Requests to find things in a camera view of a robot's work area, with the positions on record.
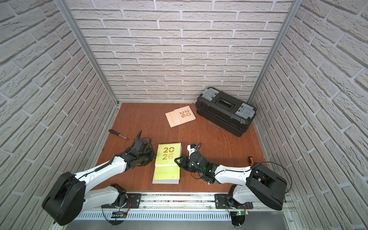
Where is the green 2026 calendar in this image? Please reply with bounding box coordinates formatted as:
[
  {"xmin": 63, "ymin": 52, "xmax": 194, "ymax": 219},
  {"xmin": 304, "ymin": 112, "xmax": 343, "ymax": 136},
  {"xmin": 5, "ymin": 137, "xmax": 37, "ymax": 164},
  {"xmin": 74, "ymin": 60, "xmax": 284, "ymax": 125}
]
[{"xmin": 153, "ymin": 143, "xmax": 182, "ymax": 180}]

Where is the purple 2026 calendar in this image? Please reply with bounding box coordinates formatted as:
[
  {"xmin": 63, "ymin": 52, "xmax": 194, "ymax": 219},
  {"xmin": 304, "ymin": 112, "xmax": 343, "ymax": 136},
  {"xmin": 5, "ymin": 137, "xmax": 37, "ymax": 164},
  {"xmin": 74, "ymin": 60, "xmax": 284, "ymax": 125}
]
[{"xmin": 152, "ymin": 180, "xmax": 179, "ymax": 185}]

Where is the pink 2026 desk calendar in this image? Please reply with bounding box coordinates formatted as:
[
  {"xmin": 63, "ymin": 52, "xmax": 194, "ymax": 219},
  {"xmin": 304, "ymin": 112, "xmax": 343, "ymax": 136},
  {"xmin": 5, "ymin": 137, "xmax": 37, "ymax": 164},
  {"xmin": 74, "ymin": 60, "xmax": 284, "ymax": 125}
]
[{"xmin": 165, "ymin": 106, "xmax": 196, "ymax": 127}]

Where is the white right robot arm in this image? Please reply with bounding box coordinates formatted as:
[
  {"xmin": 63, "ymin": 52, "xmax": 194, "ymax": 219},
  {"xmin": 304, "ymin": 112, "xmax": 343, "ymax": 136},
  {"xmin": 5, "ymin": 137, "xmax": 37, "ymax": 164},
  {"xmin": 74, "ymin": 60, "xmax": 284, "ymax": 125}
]
[{"xmin": 174, "ymin": 153, "xmax": 288, "ymax": 211}]

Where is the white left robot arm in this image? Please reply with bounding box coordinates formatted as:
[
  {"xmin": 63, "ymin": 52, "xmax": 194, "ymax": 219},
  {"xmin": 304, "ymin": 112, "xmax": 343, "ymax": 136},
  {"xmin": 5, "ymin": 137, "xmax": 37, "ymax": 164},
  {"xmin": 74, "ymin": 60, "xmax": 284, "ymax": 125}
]
[{"xmin": 42, "ymin": 133, "xmax": 156, "ymax": 226}]

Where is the orange utility knife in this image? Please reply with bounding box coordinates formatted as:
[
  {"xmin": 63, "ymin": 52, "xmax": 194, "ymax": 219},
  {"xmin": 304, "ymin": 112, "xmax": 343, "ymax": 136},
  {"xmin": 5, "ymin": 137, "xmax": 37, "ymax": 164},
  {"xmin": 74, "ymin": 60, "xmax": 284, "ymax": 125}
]
[{"xmin": 248, "ymin": 156, "xmax": 255, "ymax": 166}]

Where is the black plastic toolbox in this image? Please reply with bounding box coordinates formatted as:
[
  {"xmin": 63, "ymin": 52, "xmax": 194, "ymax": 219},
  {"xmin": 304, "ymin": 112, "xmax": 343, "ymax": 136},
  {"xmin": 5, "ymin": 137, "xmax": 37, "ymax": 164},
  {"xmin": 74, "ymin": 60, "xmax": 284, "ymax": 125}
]
[{"xmin": 195, "ymin": 87, "xmax": 257, "ymax": 137}]

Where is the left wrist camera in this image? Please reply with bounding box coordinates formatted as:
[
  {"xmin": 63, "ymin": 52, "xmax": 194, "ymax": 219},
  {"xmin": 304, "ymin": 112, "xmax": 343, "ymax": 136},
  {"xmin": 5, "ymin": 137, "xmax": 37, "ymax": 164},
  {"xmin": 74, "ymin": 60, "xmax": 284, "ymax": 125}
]
[{"xmin": 132, "ymin": 139, "xmax": 152, "ymax": 155}]

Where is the black handled screwdriver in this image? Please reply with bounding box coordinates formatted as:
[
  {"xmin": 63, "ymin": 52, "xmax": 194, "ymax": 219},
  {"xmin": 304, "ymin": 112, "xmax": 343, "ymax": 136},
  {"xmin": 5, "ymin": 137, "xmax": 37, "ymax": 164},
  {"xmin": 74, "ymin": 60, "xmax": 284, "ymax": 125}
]
[{"xmin": 108, "ymin": 129, "xmax": 129, "ymax": 140}]

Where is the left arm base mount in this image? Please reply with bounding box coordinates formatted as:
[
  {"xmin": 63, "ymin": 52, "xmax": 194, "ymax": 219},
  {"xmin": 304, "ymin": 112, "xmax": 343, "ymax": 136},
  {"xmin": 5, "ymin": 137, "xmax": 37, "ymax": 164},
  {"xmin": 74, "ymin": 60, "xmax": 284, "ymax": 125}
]
[{"xmin": 101, "ymin": 184, "xmax": 141, "ymax": 226}]

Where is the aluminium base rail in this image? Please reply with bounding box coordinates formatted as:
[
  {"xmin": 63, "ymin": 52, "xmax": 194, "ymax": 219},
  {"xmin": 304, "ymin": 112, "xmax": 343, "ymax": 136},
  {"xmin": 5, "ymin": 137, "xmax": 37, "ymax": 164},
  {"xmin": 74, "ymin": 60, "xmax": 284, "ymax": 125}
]
[{"xmin": 76, "ymin": 192, "xmax": 280, "ymax": 221}]

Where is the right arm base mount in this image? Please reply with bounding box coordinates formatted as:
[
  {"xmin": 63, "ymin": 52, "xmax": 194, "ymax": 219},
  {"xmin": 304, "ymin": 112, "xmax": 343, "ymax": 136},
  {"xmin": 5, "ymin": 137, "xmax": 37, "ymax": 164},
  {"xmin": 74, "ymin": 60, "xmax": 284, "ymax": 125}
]
[{"xmin": 214, "ymin": 194, "xmax": 254, "ymax": 227}]

